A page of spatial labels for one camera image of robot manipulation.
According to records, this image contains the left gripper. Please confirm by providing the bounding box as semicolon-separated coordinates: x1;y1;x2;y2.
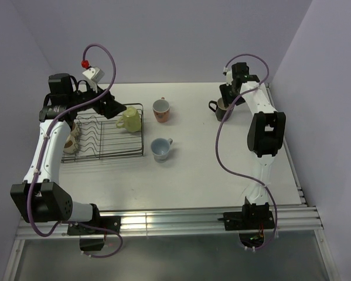
69;80;126;119

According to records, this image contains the black mug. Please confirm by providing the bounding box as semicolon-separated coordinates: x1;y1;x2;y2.
208;98;232;122

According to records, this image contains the pale yellow mug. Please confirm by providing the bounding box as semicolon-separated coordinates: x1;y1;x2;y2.
116;106;141;132

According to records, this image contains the cream and brown tumbler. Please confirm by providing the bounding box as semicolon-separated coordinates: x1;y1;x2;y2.
70;122;80;138

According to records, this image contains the pink patterned mug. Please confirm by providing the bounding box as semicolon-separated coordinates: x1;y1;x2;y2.
152;97;170;123

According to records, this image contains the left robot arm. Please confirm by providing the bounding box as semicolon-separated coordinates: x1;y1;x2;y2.
10;68;126;237

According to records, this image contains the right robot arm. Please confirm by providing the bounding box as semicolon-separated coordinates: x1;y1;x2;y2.
220;63;286;228

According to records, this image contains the light blue mug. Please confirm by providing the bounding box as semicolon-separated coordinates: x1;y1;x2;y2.
151;138;173;162

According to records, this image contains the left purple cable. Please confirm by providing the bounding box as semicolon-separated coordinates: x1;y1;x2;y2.
28;43;124;259

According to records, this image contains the purple cable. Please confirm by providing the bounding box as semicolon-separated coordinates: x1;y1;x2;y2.
215;54;280;249
28;43;124;259

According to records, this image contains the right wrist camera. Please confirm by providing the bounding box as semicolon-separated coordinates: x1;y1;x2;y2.
223;67;233;85

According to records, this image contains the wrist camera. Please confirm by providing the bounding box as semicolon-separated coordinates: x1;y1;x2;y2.
81;60;105;92
223;67;233;85

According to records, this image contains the wire dish rack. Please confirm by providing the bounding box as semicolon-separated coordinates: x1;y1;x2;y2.
62;110;144;163

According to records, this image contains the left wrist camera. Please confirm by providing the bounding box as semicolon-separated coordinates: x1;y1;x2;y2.
81;60;105;92

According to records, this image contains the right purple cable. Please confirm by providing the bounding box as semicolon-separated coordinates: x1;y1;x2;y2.
215;54;280;249

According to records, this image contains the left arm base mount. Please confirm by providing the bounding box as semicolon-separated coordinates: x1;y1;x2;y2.
67;215;123;258

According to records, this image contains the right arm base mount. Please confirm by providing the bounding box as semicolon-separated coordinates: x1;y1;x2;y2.
217;211;275;231

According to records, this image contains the aluminium mounting rail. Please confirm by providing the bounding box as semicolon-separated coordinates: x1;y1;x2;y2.
16;204;324;239

